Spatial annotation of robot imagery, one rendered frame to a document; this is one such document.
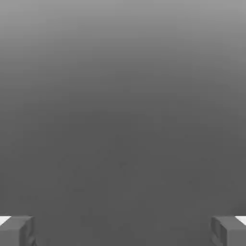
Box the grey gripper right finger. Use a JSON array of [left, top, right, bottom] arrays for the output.
[[209, 215, 246, 246]]

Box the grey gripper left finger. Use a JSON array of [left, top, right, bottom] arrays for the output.
[[0, 215, 37, 246]]

